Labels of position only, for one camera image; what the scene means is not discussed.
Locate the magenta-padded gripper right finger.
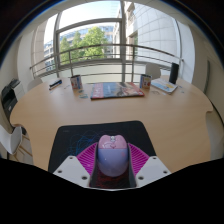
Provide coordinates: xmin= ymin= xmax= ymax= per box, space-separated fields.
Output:
xmin=127 ymin=142 xmax=172 ymax=189

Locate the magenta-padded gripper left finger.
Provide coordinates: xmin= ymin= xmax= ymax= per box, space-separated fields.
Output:
xmin=53 ymin=142 xmax=100 ymax=188

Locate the lilac and pink computer mouse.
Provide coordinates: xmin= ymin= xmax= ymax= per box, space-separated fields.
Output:
xmin=96 ymin=134 xmax=130 ymax=178

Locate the black mouse pad, red-blue print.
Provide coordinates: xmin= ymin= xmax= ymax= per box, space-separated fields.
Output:
xmin=47 ymin=120 xmax=157 ymax=190

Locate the light blue and yellow book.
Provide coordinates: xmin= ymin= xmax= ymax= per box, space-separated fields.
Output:
xmin=150 ymin=77 xmax=179 ymax=94

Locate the small dark blue stapler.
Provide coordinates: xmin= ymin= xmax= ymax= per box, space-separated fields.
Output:
xmin=48 ymin=79 xmax=63 ymax=91

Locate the red and blue magazine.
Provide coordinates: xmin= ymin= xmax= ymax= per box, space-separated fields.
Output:
xmin=89 ymin=81 xmax=146 ymax=101

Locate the white and red printed cup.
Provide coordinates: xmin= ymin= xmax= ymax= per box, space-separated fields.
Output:
xmin=139 ymin=73 xmax=153 ymax=90

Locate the black cylindrical speaker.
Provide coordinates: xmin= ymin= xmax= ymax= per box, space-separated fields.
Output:
xmin=168 ymin=62 xmax=180 ymax=85

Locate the grey metal balcony railing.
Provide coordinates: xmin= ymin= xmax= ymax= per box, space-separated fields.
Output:
xmin=29 ymin=43 xmax=185 ymax=84

